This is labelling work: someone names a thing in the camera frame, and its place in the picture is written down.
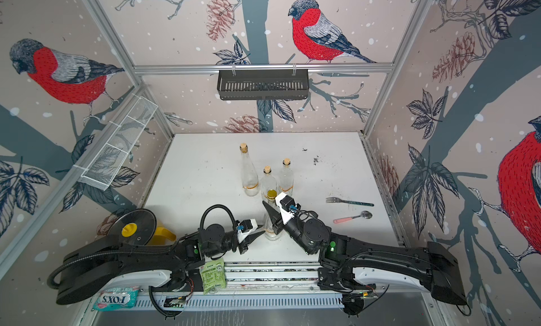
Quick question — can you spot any yellow cap glass bottle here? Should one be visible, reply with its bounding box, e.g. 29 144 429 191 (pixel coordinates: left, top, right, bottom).
263 189 280 241

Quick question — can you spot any green snack packet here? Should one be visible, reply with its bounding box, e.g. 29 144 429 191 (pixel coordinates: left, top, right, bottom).
199 258 227 294

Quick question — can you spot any small corked glass bottle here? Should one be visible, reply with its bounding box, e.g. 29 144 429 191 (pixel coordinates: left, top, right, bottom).
261 166 278 202

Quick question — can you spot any black hanging metal basket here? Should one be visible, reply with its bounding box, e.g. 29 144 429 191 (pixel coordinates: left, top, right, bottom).
217 69 309 101

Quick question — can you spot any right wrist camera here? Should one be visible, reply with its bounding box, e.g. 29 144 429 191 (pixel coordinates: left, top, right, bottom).
276 192 300 226

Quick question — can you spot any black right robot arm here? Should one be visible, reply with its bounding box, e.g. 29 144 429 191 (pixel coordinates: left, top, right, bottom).
263 196 468 306

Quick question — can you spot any pink handled spoon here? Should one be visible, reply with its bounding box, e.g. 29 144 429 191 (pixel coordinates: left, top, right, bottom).
333 211 373 224

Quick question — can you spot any Fox's candy bag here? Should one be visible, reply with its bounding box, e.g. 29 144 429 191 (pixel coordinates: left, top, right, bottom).
93 287 139 311

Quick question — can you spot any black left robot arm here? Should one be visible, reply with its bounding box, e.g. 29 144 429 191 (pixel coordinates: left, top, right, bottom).
46 204 264 305

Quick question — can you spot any tall corked glass bottle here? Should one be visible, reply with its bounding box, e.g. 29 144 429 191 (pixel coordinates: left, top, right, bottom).
240 143 259 197

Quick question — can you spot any green handled fork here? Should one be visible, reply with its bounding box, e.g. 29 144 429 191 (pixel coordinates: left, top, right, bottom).
325 197 375 207

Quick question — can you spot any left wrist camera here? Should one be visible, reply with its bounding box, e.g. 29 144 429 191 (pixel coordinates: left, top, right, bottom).
237 219 259 244

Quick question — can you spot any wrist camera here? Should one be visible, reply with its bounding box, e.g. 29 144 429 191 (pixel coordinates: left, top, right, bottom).
276 192 300 226
237 219 259 244

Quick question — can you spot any white wire mesh basket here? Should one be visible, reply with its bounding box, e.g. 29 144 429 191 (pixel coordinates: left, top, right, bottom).
79 96 158 191

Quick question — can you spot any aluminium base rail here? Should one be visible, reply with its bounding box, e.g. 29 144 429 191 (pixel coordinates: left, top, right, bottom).
90 260 438 312

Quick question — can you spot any small corked labelled bottle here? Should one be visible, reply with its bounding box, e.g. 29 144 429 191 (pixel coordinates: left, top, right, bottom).
278 158 294 196

